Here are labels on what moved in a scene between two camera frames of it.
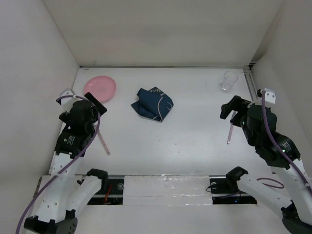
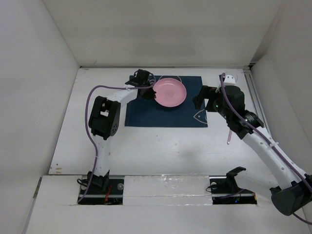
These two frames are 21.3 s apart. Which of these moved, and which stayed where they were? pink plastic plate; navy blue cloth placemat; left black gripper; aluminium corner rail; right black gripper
Moved: right black gripper; navy blue cloth placemat; left black gripper; pink plastic plate
Stayed: aluminium corner rail
